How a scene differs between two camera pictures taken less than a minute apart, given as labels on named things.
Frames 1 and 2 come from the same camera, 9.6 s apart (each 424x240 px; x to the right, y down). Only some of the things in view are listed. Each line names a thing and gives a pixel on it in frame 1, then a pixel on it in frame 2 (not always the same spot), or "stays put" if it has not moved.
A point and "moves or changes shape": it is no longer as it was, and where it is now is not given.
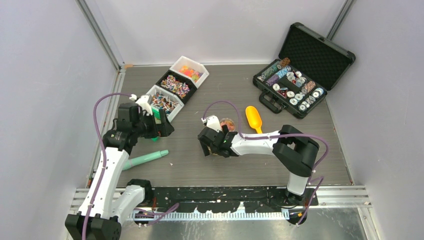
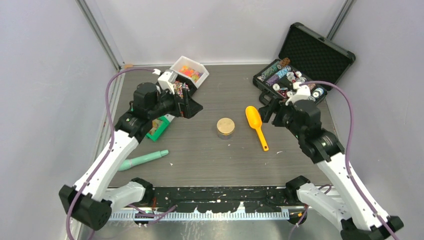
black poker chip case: [309, 66] stays put
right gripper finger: [205, 148] to [266, 111]
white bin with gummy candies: [193, 70] stays put
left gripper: [165, 128] to [190, 107]
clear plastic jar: [230, 123] moves or changes shape
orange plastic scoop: [254, 118] stays put
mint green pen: [136, 161] stays put
